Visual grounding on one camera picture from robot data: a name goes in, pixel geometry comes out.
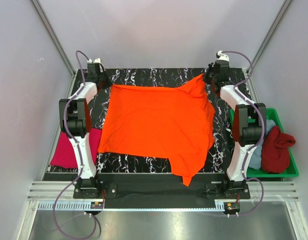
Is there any orange t shirt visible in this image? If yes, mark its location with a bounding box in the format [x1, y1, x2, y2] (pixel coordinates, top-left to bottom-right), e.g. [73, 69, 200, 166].
[98, 74, 215, 186]

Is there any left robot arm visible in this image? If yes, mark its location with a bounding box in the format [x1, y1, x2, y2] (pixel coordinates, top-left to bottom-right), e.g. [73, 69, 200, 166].
[58, 58, 112, 199]

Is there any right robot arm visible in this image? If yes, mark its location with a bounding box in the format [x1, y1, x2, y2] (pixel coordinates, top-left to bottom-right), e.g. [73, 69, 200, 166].
[204, 57, 266, 199]

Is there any green plastic bin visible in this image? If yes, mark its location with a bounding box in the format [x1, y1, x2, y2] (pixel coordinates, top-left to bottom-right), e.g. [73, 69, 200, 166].
[226, 103, 299, 182]

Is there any folded magenta t shirt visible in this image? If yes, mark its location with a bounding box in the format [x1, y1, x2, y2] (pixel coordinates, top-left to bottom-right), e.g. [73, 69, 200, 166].
[50, 128, 102, 169]

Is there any light blue t shirt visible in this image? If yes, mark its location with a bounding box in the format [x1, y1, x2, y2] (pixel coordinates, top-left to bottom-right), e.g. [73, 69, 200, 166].
[248, 119, 276, 170]

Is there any dark red t shirt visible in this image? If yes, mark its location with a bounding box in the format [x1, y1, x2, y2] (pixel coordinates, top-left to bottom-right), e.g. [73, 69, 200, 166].
[261, 126, 296, 174]

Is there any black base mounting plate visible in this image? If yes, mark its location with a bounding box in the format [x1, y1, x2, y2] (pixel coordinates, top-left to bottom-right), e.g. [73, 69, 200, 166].
[73, 173, 251, 200]

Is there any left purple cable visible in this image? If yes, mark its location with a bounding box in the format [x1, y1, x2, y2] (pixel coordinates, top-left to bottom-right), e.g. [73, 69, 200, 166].
[51, 50, 102, 240]

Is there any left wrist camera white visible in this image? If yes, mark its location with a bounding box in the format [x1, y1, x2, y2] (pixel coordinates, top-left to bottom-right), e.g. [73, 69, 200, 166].
[87, 58, 102, 64]

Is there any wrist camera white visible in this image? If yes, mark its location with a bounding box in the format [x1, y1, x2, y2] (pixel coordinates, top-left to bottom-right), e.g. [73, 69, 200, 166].
[87, 58, 102, 64]
[216, 50, 230, 62]

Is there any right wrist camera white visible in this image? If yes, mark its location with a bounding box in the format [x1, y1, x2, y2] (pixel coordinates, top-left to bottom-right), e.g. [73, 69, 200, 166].
[216, 50, 230, 62]

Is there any left aluminium frame post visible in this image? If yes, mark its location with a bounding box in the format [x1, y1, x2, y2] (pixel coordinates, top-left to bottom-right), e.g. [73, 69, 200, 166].
[29, 0, 76, 77]

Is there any aluminium frame post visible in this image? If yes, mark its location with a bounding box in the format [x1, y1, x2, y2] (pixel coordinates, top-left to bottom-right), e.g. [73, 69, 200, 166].
[29, 0, 76, 77]
[252, 0, 294, 67]

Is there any right aluminium frame post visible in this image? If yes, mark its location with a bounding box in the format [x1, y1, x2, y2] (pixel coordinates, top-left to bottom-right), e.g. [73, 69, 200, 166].
[252, 0, 294, 67]

